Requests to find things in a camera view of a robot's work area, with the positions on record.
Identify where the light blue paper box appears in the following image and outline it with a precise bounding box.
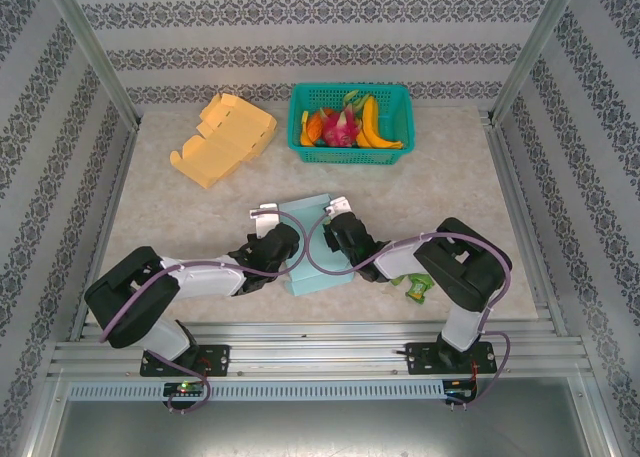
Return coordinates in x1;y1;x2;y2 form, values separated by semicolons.
277;192;357;298

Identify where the yellow paper box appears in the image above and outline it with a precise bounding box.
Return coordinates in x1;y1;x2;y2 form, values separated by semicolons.
169;92;279;192

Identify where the teal plastic basket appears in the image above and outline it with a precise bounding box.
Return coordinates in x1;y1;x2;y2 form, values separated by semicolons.
287;82;419;167

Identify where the yellow banana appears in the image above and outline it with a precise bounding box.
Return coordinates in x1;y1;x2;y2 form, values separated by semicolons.
360;96;405;151
353;126;396;151

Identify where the pink dragon fruit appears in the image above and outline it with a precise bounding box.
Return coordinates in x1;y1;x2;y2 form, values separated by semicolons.
321;90;370;149

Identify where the orange fruit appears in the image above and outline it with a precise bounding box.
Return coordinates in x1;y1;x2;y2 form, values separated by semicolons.
305;107;334;146

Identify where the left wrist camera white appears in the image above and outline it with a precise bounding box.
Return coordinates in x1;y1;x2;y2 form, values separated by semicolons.
248;203;281;239

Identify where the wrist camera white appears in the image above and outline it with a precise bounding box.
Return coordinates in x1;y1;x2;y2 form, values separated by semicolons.
248;203;281;239
323;195;354;219

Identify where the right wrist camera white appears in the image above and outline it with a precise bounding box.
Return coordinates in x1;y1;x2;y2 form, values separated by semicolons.
323;195;354;219

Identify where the aluminium mounting rail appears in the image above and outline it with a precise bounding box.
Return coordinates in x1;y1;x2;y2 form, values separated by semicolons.
47;320;594;382

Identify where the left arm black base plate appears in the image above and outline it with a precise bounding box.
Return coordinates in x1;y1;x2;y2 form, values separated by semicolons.
139;344;231;378

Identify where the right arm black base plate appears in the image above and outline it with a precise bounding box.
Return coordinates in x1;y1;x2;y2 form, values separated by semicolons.
404;341;499;377

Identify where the slotted grey cable duct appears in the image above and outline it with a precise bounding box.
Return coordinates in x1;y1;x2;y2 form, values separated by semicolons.
67;380;446;402

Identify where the left aluminium side rail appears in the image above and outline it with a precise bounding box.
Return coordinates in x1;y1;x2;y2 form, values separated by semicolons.
68;121;142;342

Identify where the aluminium side rail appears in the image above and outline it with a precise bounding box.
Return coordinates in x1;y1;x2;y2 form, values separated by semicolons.
68;121;142;342
480;107;557;336

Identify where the right aluminium side rail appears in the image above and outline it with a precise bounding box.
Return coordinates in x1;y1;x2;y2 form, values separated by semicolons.
480;107;557;336

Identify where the right aluminium frame post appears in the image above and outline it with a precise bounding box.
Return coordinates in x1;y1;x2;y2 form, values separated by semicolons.
489;0;586;124

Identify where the aluminium frame post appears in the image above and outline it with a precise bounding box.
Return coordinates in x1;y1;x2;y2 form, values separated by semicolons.
39;0;142;129
489;0;586;124

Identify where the left aluminium frame post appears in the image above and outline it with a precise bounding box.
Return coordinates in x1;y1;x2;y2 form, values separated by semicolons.
39;0;142;129

